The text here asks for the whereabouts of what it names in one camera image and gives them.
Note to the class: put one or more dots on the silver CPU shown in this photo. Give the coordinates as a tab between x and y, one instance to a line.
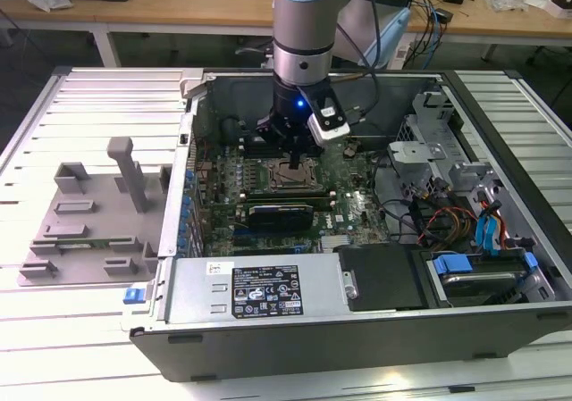
285	175

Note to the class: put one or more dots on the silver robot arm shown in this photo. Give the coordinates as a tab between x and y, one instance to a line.
304	26

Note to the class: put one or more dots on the black round case speaker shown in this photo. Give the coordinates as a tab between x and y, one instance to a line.
230	128

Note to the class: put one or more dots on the round coin battery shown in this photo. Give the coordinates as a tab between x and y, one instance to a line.
350	148

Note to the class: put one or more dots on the black graphics card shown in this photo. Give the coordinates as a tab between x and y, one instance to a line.
279	215

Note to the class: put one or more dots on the green motherboard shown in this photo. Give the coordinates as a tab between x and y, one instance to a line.
286	240

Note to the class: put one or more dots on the silver metal drive cage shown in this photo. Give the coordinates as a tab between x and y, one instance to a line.
415	151

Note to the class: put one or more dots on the silver chipset heatsink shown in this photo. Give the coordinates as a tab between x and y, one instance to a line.
335	242

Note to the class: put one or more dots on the wooden desk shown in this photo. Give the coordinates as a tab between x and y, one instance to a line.
179	8

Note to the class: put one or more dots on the small black adapter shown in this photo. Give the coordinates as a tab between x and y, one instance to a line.
444	15

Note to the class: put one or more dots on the black plastic shroud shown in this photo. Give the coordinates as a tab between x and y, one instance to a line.
380	276

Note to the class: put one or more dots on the silver power supply unit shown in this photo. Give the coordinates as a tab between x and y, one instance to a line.
196	285

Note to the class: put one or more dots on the grey parts rack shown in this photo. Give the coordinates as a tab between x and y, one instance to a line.
111	222

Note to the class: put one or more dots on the green RAM stick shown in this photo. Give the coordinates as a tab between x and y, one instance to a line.
111	242

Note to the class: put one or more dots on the blue disk carrier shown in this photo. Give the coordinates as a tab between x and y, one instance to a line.
453	264

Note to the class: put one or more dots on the blue case latch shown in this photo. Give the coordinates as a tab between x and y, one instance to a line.
133	295

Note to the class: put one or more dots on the black PC case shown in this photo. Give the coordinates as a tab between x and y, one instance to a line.
313	352

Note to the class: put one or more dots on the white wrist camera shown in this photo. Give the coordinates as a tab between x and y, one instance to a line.
333	131

